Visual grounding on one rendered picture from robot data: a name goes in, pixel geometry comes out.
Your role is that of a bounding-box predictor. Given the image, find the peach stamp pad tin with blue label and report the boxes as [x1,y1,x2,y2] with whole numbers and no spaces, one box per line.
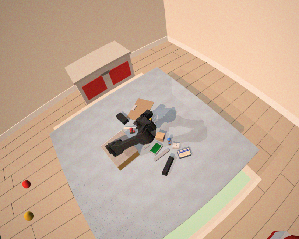
[177,148,191,159]

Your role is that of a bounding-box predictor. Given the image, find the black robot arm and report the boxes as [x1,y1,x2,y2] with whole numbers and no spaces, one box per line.
[105,109,157,157]

